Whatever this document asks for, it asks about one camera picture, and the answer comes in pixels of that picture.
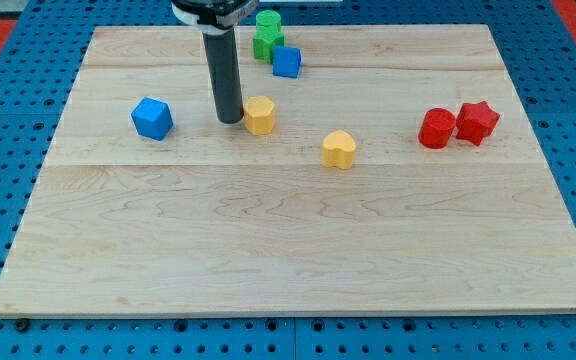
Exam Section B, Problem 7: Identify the blue cube left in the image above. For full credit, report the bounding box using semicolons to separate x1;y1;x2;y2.
131;97;173;141

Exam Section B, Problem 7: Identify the red star block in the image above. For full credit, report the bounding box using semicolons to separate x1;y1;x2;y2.
456;101;501;146

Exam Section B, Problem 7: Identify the black robot wrist flange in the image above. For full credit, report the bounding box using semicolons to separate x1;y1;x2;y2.
171;0;259;35

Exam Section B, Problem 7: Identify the wooden board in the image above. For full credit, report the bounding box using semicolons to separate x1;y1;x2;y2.
0;24;576;319

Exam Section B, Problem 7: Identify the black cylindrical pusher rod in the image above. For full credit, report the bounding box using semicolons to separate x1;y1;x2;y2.
203;29;243;124

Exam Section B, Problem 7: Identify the yellow hexagon block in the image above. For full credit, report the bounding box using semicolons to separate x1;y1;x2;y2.
244;96;276;135

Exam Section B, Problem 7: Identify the red cylinder block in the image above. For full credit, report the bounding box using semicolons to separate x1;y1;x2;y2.
418;108;456;149

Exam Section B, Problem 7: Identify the green star block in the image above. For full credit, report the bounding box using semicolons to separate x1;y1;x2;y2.
252;26;285;64

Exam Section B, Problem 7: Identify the yellow heart block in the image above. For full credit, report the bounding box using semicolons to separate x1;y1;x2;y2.
321;130;357;170

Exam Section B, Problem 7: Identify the blue block near green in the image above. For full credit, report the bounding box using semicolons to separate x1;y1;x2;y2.
272;46;302;78

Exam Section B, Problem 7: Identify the green cylinder block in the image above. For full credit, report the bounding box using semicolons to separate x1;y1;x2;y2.
255;10;282;32

